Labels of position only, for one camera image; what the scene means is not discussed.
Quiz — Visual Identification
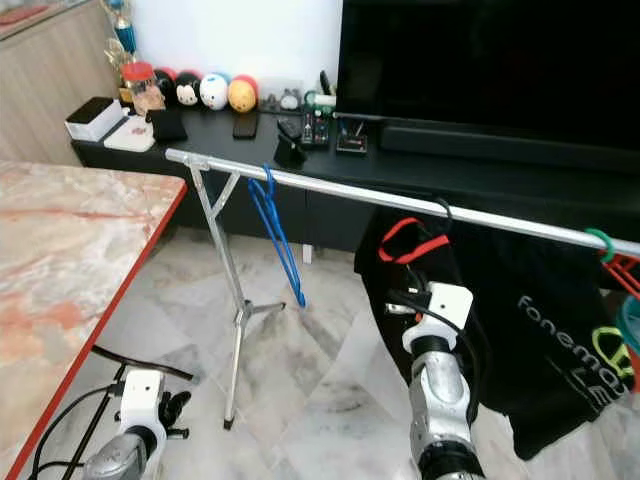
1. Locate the black shirt with red collar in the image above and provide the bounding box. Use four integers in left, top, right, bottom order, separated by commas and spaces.
353, 205, 496, 411

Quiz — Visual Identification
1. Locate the blue plastic hanger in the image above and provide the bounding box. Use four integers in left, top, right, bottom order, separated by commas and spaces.
248, 165, 307, 308

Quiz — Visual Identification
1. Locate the green plastic hanger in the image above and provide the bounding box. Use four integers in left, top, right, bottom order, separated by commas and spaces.
585, 228, 619, 263

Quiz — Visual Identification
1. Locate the red plastic hanger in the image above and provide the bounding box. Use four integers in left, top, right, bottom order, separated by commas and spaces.
600, 252, 640, 301

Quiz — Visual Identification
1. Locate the black TV console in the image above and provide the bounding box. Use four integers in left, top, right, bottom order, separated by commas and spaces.
72, 100, 640, 251

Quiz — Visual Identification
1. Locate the silver metal clothes rack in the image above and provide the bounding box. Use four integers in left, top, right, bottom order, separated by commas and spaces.
165, 148, 640, 431

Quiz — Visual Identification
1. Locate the black shirt with green logo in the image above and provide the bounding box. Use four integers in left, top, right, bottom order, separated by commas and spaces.
455, 232, 640, 461

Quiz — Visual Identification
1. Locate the small black box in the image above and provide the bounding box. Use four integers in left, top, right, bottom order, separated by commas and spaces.
337, 122, 369, 156

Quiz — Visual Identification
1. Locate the marble table with red edge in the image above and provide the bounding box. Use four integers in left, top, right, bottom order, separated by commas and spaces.
0, 160, 196, 480

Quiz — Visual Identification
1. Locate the black soundbar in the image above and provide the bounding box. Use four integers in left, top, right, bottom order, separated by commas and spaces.
380, 120, 640, 173

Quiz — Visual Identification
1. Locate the small black folded gadget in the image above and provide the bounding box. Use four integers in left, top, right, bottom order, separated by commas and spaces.
275, 118, 309, 166

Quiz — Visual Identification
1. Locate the white and green cup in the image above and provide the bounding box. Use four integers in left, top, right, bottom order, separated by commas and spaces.
305, 70, 336, 109

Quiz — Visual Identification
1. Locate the orange bin with teal liner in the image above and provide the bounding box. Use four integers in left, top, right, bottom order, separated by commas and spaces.
618, 295, 640, 386

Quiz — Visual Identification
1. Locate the black phone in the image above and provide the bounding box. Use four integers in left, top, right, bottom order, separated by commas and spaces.
233, 110, 259, 139

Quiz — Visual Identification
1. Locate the black television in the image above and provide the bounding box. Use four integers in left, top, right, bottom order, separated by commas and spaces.
335, 0, 640, 151

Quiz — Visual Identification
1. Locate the yellow round plush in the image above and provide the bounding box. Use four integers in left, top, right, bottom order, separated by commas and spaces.
227, 75, 259, 114

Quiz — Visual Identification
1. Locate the flat white box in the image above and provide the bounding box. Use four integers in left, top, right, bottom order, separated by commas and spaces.
105, 118, 158, 153

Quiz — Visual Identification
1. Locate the white round plush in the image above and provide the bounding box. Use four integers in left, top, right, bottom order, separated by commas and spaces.
200, 72, 229, 111

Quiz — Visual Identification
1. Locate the black leather case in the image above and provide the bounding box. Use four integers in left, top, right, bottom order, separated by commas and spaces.
150, 107, 189, 141

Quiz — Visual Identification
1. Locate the white box with black top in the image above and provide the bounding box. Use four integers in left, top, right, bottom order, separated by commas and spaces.
65, 97, 126, 143

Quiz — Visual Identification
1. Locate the light wooden cabinet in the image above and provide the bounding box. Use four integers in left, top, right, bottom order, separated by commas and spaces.
0, 0, 126, 166

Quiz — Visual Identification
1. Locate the red and black round plush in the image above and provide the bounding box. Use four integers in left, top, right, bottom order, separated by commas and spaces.
155, 68, 179, 106

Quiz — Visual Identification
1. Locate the glass jar with red lid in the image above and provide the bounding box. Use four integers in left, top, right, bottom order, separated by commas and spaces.
122, 62, 156, 108

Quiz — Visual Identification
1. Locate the gold and blue trophy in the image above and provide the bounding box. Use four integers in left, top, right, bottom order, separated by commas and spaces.
105, 0, 139, 71

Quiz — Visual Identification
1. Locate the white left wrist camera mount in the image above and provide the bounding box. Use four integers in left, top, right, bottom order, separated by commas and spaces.
117, 369, 167, 443

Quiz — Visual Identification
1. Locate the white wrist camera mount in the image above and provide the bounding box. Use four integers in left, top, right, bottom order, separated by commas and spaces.
117, 369, 167, 443
402, 283, 475, 353

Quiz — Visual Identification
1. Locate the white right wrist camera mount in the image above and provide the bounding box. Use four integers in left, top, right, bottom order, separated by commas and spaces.
402, 283, 475, 353

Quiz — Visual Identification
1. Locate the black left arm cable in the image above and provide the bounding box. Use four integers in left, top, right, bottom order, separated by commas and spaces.
32, 378, 126, 480

